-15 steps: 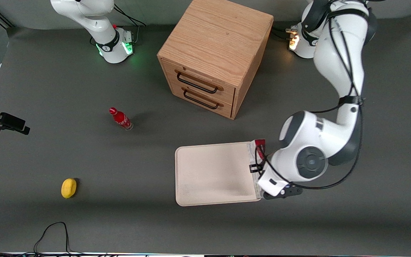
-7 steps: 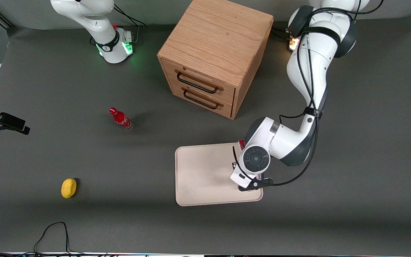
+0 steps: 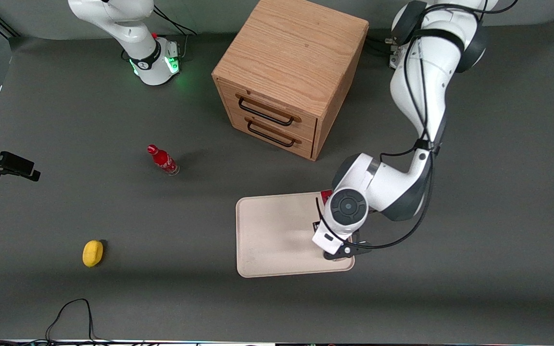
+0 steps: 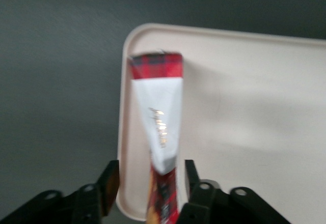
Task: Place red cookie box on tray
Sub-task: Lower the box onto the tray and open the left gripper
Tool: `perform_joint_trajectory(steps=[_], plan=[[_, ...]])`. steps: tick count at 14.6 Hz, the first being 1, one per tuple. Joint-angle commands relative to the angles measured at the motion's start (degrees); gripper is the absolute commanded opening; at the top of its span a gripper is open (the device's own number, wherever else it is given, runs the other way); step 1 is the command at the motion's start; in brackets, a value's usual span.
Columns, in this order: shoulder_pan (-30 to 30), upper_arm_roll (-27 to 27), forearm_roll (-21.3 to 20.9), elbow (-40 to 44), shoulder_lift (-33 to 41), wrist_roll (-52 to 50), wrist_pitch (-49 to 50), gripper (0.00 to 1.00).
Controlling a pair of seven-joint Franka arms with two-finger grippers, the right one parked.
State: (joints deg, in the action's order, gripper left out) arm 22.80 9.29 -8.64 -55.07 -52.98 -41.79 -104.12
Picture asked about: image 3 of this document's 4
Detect red cookie box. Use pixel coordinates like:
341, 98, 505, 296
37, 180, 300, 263
312, 190, 334, 231

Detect beige plastic tray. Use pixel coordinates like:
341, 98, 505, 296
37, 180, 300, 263
235, 190, 356, 279

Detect wooden drawer front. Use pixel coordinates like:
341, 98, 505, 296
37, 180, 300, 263
227, 106, 315, 161
219, 79, 318, 143

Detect yellow lemon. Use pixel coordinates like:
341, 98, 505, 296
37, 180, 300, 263
82, 239, 105, 268

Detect red cola bottle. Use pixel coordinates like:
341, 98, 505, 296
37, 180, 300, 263
147, 144, 181, 177

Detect wooden drawer cabinet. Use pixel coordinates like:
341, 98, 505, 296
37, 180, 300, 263
212, 0, 370, 161

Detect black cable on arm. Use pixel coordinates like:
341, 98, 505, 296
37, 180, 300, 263
315, 0, 519, 250

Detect black drawer handle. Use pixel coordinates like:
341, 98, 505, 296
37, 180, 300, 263
245, 116, 302, 148
235, 93, 302, 127

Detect black looped table cable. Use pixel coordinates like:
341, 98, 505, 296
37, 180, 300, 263
45, 298, 114, 345

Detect black base cables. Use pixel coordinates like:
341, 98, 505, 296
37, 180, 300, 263
366, 35, 398, 54
152, 4, 198, 58

